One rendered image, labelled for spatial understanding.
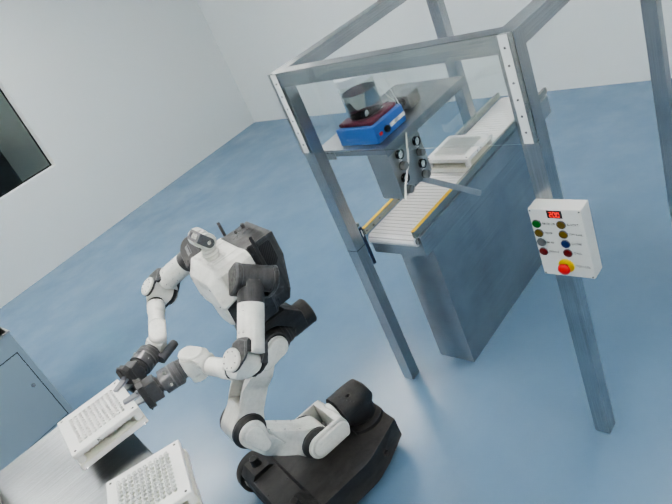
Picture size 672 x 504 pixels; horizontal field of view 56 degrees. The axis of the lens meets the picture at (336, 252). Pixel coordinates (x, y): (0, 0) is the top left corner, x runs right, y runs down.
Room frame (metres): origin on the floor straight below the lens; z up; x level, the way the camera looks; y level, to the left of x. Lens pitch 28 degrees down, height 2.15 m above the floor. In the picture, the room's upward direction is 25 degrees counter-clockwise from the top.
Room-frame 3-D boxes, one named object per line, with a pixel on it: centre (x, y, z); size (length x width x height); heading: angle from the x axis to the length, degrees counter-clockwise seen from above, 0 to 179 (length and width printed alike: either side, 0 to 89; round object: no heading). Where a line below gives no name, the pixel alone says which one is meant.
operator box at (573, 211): (1.63, -0.68, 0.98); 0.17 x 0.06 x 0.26; 38
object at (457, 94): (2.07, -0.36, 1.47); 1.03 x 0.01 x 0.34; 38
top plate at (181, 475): (1.42, 0.78, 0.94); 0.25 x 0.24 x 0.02; 12
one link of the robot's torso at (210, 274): (2.10, 0.35, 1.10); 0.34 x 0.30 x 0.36; 25
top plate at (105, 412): (1.81, 0.97, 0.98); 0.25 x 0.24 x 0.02; 24
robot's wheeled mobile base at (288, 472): (2.07, 0.42, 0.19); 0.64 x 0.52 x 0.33; 115
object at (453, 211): (2.78, -0.76, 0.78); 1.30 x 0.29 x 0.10; 128
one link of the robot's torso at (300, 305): (2.11, 0.33, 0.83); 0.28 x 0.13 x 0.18; 115
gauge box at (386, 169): (2.33, -0.38, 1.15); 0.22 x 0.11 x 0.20; 128
